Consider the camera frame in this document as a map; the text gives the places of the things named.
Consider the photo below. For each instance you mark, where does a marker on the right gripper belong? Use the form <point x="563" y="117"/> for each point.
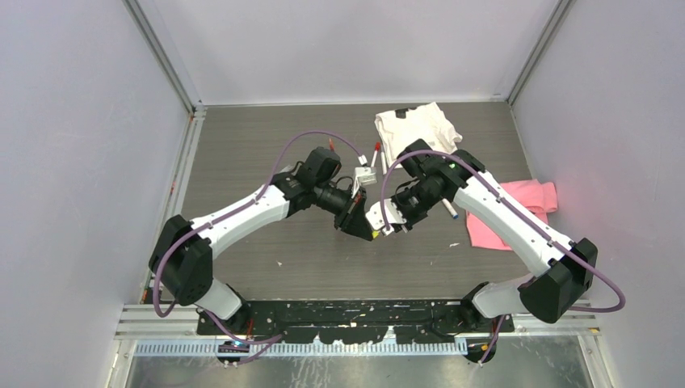
<point x="410" y="220"/>

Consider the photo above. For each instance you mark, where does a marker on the white red marker pen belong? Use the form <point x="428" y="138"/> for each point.
<point x="374" y="158"/>

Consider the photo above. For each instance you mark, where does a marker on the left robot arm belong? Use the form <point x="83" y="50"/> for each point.
<point x="182" y="260"/>

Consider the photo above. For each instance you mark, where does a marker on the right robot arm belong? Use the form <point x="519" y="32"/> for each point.
<point x="560" y="270"/>

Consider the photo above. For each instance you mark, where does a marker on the white blue marker pen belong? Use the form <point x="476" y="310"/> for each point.
<point x="449" y="207"/>

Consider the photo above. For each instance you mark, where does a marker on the white folded cloth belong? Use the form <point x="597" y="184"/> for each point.
<point x="401" y="127"/>

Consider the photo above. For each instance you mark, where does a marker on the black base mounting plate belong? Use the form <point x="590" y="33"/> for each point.
<point x="409" y="321"/>

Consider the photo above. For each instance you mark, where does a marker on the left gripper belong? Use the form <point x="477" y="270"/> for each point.
<point x="351" y="220"/>

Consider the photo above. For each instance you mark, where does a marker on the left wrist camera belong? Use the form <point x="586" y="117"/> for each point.
<point x="365" y="176"/>

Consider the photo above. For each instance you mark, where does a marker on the white acrylic marker grey tip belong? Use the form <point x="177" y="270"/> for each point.
<point x="384" y="167"/>

